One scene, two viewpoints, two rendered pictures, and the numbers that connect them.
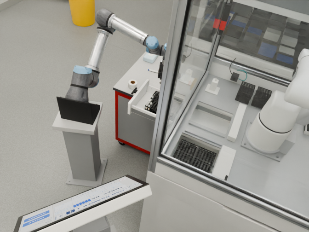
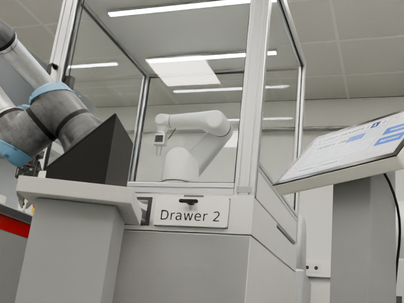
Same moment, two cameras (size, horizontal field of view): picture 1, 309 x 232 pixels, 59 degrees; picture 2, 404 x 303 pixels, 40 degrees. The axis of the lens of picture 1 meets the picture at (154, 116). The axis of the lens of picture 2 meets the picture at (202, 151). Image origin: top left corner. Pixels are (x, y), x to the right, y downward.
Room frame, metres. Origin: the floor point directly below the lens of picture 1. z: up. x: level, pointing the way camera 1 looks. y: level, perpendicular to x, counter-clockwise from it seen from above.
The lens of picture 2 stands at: (0.91, 1.95, 0.44)
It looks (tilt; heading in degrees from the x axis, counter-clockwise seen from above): 19 degrees up; 272
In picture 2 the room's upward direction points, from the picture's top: 6 degrees clockwise
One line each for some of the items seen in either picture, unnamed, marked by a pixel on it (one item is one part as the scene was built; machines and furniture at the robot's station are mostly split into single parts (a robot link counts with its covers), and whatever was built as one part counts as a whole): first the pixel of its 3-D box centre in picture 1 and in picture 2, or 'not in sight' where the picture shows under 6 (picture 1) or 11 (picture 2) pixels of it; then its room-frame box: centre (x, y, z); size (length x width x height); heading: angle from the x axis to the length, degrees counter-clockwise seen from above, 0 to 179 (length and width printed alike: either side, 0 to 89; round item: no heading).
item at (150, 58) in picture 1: (151, 55); not in sight; (2.03, 0.11, 0.78); 0.15 x 0.10 x 0.04; 163
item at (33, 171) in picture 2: (164, 70); (30, 167); (1.60, -0.03, 0.97); 0.09 x 0.08 x 0.12; 89
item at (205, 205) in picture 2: not in sight; (190, 211); (0.99, -0.07, 0.87); 0.29 x 0.02 x 0.11; 161
